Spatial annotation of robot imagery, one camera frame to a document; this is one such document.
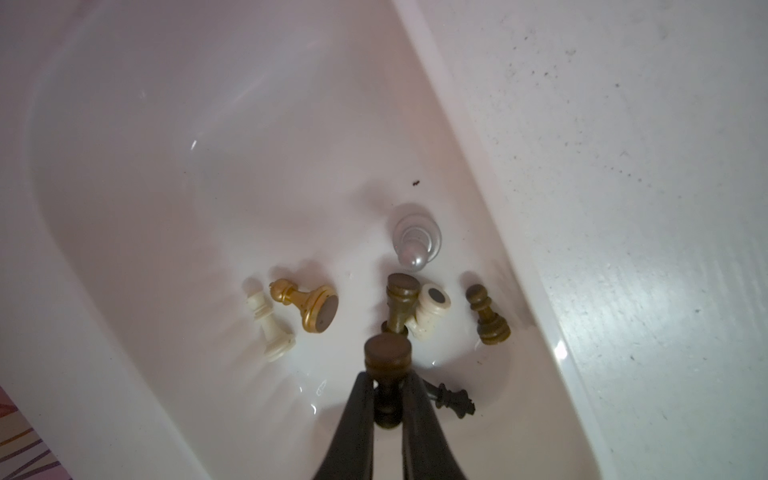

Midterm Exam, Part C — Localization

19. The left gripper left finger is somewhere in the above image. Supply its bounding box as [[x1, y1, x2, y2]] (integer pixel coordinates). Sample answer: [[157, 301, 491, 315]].
[[314, 372, 375, 480]]

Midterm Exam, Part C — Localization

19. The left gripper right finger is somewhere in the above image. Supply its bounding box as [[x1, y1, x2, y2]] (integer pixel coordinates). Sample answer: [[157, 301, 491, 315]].
[[402, 371, 466, 480]]

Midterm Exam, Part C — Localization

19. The silver pawn in tray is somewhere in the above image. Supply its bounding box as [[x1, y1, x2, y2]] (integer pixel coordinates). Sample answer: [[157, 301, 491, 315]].
[[392, 213, 442, 271]]

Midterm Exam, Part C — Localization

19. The white storage tray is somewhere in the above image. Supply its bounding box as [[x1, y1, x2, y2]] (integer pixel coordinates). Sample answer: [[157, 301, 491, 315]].
[[1, 1, 617, 479]]

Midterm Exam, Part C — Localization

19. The brown wooden knight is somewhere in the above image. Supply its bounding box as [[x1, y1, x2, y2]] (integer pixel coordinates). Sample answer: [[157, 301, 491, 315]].
[[364, 332, 412, 429]]

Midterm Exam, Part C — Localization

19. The white knight piece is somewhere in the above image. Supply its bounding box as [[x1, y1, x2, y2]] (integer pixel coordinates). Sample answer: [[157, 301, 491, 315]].
[[405, 283, 452, 341]]

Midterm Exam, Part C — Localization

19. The small dark brown pawn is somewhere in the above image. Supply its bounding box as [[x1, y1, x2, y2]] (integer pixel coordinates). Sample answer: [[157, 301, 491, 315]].
[[465, 284, 511, 345]]

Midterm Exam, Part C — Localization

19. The black and white pawn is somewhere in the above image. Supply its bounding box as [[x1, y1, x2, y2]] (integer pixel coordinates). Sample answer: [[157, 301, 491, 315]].
[[246, 291, 296, 363]]

